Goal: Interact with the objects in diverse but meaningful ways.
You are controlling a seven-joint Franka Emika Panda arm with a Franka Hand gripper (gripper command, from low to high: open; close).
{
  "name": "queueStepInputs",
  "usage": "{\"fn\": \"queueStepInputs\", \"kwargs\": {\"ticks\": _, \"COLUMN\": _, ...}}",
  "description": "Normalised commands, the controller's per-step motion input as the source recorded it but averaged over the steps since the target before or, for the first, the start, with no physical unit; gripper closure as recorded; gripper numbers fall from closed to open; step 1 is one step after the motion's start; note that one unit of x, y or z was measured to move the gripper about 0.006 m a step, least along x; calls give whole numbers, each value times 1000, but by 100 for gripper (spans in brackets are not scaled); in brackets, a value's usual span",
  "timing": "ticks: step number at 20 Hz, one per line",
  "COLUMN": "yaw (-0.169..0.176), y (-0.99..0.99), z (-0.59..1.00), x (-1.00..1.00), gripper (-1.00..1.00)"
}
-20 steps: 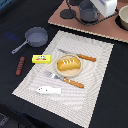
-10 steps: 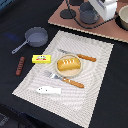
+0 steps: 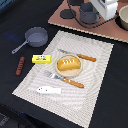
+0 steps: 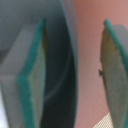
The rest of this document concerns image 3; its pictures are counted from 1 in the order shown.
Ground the pink toy stove board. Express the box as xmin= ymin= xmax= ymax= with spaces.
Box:
xmin=48 ymin=0 xmax=128 ymax=43

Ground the round wooden plate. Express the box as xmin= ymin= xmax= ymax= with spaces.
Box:
xmin=55 ymin=54 xmax=82 ymax=77

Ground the grey saucepan with handle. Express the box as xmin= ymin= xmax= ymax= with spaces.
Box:
xmin=12 ymin=27 xmax=48 ymax=54

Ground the woven beige placemat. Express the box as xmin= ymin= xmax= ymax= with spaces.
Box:
xmin=13 ymin=31 xmax=113 ymax=128

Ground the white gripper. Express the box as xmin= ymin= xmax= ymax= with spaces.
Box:
xmin=90 ymin=0 xmax=118 ymax=20

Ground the beige bowl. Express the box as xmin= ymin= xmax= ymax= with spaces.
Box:
xmin=119 ymin=5 xmax=128 ymax=30

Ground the grey cooking pot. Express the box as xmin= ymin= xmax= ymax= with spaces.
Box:
xmin=79 ymin=2 xmax=100 ymax=24

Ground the white toy fish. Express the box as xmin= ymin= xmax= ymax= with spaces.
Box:
xmin=36 ymin=86 xmax=61 ymax=94

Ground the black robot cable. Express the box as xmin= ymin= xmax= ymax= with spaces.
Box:
xmin=65 ymin=0 xmax=122 ymax=30

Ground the golden bread loaf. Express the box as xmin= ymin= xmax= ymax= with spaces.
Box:
xmin=57 ymin=58 xmax=81 ymax=71

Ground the black burner disc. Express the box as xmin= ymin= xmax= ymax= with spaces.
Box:
xmin=60 ymin=9 xmax=76 ymax=19
xmin=69 ymin=0 xmax=84 ymax=6

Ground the yellow butter box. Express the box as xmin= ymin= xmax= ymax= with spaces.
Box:
xmin=32 ymin=55 xmax=51 ymax=63

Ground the fork with orange handle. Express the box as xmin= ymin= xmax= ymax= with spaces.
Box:
xmin=44 ymin=70 xmax=84 ymax=88

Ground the brown sausage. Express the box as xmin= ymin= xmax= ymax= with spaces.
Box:
xmin=15 ymin=57 xmax=25 ymax=76

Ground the knife with orange handle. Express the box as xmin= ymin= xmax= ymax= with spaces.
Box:
xmin=58 ymin=49 xmax=97 ymax=62

